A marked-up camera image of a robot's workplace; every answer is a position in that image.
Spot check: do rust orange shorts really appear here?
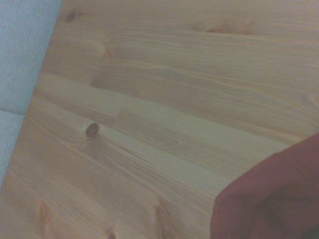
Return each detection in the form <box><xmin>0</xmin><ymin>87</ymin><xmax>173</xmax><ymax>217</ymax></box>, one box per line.
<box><xmin>209</xmin><ymin>133</ymin><xmax>319</xmax><ymax>239</ymax></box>

